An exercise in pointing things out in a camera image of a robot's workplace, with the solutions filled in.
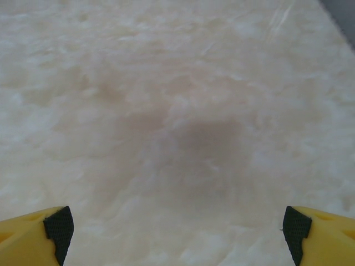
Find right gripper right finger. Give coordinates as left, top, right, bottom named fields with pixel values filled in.
left=282, top=205, right=355, bottom=266

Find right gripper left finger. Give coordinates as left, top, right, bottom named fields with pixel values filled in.
left=0, top=205, right=75, bottom=266

